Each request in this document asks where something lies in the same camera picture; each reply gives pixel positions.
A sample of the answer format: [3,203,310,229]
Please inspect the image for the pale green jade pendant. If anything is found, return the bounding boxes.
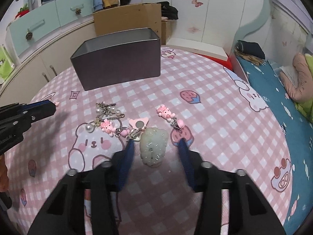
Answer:
[139,127,169,167]

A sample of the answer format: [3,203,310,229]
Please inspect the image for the cream cabinet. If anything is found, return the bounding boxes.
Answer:
[1,16,95,105]

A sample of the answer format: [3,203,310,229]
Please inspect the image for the green tissue pack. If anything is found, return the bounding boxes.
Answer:
[0,45,15,85]

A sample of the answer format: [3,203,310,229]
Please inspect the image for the pinecone ornament left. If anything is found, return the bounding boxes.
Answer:
[25,30,33,41]

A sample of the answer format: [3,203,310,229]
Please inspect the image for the mint drawer front left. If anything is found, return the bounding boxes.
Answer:
[8,2,60,56]

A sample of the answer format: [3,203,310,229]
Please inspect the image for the mint drawer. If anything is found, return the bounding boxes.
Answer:
[8,2,60,56]
[56,0,93,27]

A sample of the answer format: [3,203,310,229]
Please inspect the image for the pink checkered tablecloth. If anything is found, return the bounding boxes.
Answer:
[6,48,292,234]

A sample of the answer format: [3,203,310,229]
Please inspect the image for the dark purple metal box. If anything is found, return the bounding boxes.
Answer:
[70,28,161,91]

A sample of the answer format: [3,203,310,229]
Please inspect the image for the mint drawer front right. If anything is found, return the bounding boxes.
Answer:
[56,0,93,27]

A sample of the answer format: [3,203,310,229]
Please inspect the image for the teal patterned bed sheet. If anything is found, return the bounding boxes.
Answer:
[237,57,312,234]

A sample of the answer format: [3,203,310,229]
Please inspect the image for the green blanket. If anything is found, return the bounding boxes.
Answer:
[295,54,312,123]

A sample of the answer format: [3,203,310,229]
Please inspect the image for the large cardboard box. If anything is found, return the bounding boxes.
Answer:
[93,3,162,37]

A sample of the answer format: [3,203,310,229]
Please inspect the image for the pink pillow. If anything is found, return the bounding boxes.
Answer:
[280,53,312,103]

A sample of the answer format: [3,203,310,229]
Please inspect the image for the red bench cushion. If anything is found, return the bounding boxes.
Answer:
[202,53,233,70]

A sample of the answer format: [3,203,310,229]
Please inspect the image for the small cardboard box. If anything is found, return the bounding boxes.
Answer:
[161,20,176,45]

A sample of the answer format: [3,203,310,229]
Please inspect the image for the tan fringed scarf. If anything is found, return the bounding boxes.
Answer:
[234,48,265,66]

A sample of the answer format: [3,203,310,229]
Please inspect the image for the black clothes pile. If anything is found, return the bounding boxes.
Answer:
[158,1,178,20]

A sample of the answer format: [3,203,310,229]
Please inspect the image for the folded dark clothes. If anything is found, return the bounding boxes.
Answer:
[235,40,265,60]

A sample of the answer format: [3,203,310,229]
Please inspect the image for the white bench board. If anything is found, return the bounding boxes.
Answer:
[166,37,228,61]

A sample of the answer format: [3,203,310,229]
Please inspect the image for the pearl metal keychain bunch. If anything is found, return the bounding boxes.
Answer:
[85,102,125,133]

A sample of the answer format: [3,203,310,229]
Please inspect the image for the pink bear keychain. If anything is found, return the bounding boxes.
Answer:
[156,104,185,130]

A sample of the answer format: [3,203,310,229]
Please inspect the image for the mint bed frame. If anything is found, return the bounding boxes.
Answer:
[229,0,271,58]

